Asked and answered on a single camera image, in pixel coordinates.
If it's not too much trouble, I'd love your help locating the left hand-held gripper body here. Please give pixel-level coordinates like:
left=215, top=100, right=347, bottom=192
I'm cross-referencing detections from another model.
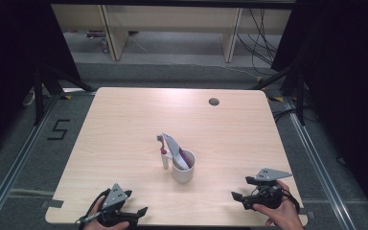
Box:
left=96, top=183, right=142, bottom=228

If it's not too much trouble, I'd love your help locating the aluminium floor rail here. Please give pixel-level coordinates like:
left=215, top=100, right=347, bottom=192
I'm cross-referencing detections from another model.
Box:
left=0, top=93, right=61, bottom=230
left=283, top=95, right=367, bottom=230

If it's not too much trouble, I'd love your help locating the grey tape strip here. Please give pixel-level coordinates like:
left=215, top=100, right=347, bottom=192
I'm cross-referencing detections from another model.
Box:
left=40, top=198, right=64, bottom=209

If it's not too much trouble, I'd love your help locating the black metal stand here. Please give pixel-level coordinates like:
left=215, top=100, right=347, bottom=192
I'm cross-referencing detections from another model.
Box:
left=33, top=63, right=94, bottom=127
left=251, top=65, right=309, bottom=127

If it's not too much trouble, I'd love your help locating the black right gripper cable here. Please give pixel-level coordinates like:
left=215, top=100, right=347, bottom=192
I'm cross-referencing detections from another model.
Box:
left=279, top=187, right=302, bottom=216

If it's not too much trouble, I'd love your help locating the black curtain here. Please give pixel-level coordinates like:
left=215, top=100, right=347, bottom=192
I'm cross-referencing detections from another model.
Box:
left=270, top=0, right=368, bottom=221
left=0, top=0, right=82, bottom=161

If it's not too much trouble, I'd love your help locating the person's left hand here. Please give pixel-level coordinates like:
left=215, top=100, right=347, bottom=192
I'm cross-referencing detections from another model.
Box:
left=82, top=195, right=131, bottom=230

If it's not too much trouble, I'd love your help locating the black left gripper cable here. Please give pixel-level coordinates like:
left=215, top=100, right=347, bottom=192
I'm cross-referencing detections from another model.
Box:
left=75, top=188, right=111, bottom=226

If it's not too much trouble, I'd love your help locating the white cup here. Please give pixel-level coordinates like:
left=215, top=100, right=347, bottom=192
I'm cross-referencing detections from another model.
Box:
left=172, top=149, right=196, bottom=184

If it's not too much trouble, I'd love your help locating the bundle of black cables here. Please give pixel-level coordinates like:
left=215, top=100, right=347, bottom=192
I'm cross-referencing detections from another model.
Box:
left=236, top=8, right=280, bottom=77

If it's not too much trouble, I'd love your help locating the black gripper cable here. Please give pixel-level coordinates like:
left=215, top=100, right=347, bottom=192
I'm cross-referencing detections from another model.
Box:
left=279, top=187, right=302, bottom=216
left=75, top=188, right=111, bottom=226

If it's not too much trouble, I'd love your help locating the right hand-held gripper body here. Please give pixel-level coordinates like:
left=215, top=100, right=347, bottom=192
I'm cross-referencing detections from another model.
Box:
left=241, top=168, right=293, bottom=211

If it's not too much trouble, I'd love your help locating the person's right hand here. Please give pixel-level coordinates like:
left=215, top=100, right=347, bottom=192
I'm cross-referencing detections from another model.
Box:
left=252, top=179, right=305, bottom=230

